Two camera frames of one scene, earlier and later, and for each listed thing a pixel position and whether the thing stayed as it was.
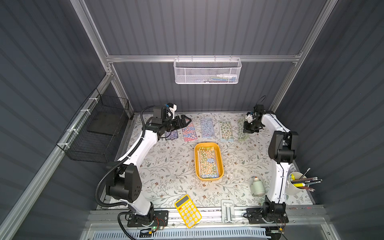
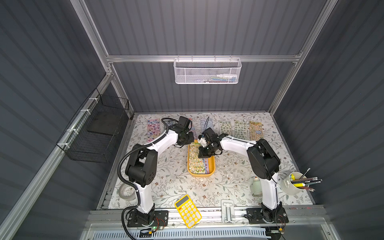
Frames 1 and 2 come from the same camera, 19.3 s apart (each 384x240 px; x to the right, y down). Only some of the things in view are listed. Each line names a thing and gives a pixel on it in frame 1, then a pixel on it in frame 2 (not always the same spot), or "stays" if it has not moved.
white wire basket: [207, 71] stays
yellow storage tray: [209, 161] to [212, 165]
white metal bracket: [227, 211] stays
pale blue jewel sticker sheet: [207, 128] stays
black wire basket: [91, 135] stays
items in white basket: [224, 78] stays
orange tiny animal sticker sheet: [207, 162] to [255, 130]
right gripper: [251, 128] to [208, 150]
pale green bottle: [257, 187] stays
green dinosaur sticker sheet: [226, 132] stays
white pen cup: [295, 183] stays
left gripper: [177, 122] to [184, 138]
